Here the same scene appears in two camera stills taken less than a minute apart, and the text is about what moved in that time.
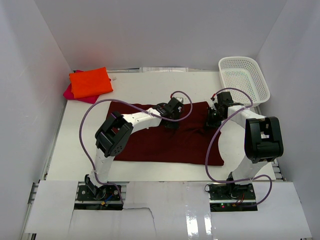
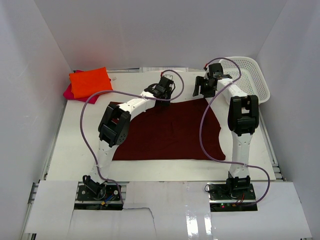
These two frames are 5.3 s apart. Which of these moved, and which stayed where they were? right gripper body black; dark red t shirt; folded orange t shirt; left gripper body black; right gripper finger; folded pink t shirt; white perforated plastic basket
Moved: right gripper finger; right gripper body black; left gripper body black
Stayed: folded pink t shirt; dark red t shirt; folded orange t shirt; white perforated plastic basket
